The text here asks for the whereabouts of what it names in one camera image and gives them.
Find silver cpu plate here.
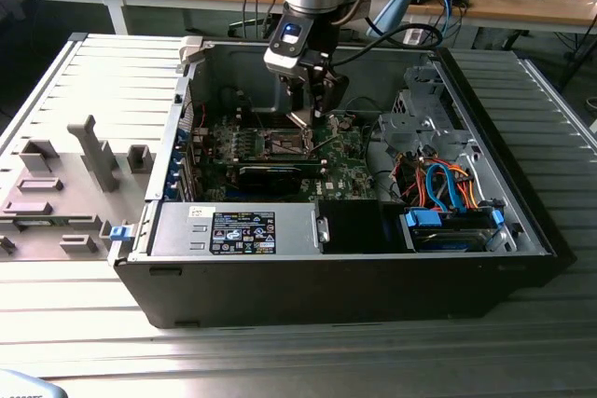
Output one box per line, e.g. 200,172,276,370
285,107,317,134

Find cpu socket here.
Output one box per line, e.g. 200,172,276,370
262,126,317,160

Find silver metal drive cage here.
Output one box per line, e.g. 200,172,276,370
376,64,472,164

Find green motherboard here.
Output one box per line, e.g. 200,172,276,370
198,111,377,204

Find small white labelled box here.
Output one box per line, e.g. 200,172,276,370
401,23,424,48

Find black graphics card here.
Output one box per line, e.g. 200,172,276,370
208,158,327,195

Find black fan shroud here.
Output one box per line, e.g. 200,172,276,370
316,199,407,254

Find pale grey case latch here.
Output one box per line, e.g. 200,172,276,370
179,35,206,66

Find hard disk in blue carrier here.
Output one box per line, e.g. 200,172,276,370
399,205,507,254

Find black pc case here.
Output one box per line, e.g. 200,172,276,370
107,37,578,330

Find silver power supply unit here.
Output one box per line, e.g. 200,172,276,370
149,201,323,257

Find grey parts rack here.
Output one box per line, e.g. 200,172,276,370
0,113,158,263

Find small blue plastic clip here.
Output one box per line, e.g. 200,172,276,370
109,224,135,245

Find pale grey rounded device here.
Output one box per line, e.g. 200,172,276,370
0,368,64,398

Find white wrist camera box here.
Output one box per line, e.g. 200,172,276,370
262,10,314,78

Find blue data wire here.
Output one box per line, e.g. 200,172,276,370
424,160,463,213

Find orange red wire bundle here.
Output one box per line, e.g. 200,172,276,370
394,153,484,212

